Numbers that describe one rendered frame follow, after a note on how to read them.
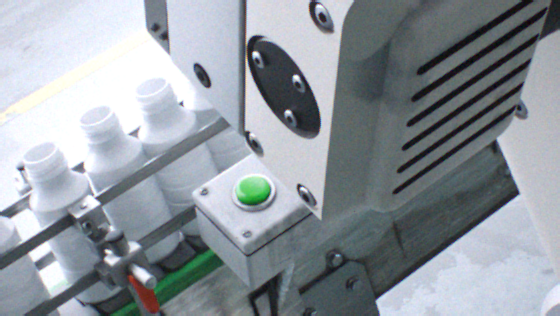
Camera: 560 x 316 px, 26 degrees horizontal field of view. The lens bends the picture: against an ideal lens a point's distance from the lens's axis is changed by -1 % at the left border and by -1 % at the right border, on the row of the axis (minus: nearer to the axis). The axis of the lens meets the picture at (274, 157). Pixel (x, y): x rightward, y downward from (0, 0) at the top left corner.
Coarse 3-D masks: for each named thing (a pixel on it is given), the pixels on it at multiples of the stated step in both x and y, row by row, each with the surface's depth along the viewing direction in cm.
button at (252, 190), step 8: (248, 176) 106; (256, 176) 106; (240, 184) 106; (248, 184) 106; (256, 184) 106; (264, 184) 106; (240, 192) 105; (248, 192) 105; (256, 192) 105; (264, 192) 105; (240, 200) 105; (248, 200) 105; (256, 200) 105; (264, 200) 105
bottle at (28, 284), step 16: (0, 224) 111; (0, 240) 110; (16, 240) 111; (0, 272) 111; (16, 272) 112; (32, 272) 113; (0, 288) 111; (16, 288) 112; (32, 288) 113; (0, 304) 112; (16, 304) 113; (32, 304) 114
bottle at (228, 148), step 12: (192, 84) 120; (192, 96) 120; (192, 108) 120; (204, 108) 119; (204, 120) 120; (228, 132) 121; (216, 144) 122; (228, 144) 122; (240, 144) 122; (216, 156) 123; (228, 156) 122; (240, 156) 123; (216, 168) 124; (228, 168) 123
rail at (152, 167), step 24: (216, 120) 118; (192, 144) 117; (72, 168) 119; (144, 168) 115; (120, 192) 114; (192, 216) 120; (24, 240) 110; (48, 240) 112; (144, 240) 118; (0, 264) 110; (48, 264) 121; (72, 288) 115; (48, 312) 114
